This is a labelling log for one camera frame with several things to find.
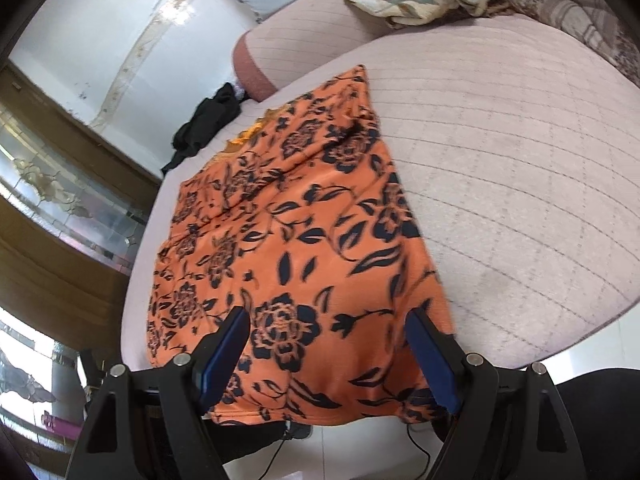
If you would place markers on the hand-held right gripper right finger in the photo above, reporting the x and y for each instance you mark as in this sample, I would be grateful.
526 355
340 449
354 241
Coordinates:
430 355

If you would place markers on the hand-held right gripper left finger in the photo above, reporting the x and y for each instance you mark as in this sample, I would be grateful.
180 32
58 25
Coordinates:
227 355

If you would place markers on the orange floral shirt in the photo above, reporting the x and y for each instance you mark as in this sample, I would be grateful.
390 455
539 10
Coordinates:
310 240

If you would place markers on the wooden door with glass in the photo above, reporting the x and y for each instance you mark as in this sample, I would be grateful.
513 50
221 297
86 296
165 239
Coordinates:
50 270

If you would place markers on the pink quilted sofa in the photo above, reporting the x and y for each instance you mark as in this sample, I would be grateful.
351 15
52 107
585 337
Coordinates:
500 160

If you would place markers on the black cloth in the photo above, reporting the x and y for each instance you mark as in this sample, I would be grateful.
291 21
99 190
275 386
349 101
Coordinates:
205 120

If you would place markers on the striped floral cushion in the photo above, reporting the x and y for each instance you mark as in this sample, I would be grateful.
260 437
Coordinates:
590 15

